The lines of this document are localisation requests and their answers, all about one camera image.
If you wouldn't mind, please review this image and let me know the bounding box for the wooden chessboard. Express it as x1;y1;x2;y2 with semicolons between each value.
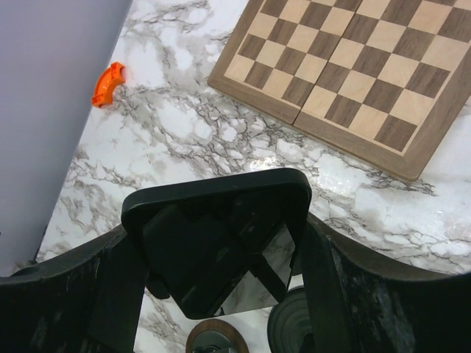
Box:
208;0;470;181

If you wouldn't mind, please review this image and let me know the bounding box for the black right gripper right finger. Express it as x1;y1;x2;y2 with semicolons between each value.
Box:
300;214;470;352

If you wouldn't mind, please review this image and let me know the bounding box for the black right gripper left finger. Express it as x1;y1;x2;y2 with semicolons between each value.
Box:
1;226;147;352

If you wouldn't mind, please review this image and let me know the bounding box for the black left round-base stand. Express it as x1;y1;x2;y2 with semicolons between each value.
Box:
146;253;314;353

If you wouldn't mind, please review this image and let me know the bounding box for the black phone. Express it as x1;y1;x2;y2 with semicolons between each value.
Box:
121;168;311;320

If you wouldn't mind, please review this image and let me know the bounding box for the brown-base near phone stand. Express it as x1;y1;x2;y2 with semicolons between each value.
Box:
185;318;249;353

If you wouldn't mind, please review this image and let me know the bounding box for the orange plastic piece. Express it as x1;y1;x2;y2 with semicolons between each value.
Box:
91;62;125;107

